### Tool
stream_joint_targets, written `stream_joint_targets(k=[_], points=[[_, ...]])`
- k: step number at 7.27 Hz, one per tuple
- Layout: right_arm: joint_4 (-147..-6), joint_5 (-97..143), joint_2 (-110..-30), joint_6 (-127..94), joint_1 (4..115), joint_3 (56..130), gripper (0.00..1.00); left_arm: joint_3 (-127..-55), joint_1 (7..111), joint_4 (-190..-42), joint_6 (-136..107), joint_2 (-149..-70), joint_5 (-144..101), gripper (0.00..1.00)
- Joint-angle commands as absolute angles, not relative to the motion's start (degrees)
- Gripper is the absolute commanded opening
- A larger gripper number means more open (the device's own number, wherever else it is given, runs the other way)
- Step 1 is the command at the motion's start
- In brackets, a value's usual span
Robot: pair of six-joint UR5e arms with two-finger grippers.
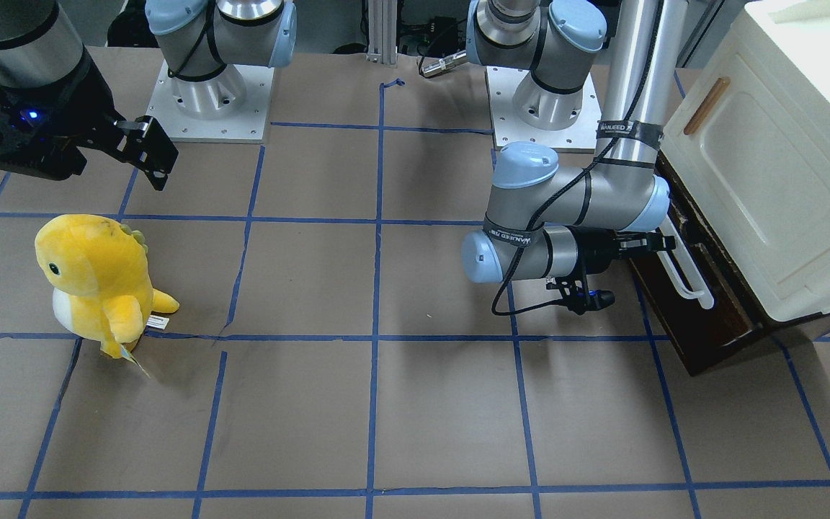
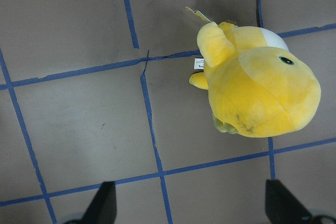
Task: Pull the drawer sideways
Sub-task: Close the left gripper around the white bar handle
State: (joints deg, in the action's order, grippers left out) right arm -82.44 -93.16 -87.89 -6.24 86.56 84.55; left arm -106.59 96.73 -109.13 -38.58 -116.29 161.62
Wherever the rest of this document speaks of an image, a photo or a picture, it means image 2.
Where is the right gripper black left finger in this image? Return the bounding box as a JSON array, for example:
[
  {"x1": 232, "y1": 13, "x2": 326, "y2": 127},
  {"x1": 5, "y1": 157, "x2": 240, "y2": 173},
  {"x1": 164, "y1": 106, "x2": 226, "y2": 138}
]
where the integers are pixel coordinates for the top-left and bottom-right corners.
[{"x1": 56, "y1": 181, "x2": 117, "y2": 224}]

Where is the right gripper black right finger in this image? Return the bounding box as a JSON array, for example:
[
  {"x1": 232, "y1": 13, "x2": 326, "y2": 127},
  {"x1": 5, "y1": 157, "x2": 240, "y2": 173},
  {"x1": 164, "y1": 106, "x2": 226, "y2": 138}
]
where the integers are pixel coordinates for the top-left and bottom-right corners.
[{"x1": 265, "y1": 179, "x2": 335, "y2": 223}]

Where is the yellow plush toy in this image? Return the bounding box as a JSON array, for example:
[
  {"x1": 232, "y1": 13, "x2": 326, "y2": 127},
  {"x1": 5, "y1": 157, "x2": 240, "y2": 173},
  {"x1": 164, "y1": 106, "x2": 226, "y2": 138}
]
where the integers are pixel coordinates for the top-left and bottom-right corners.
[{"x1": 189, "y1": 11, "x2": 321, "y2": 137}]

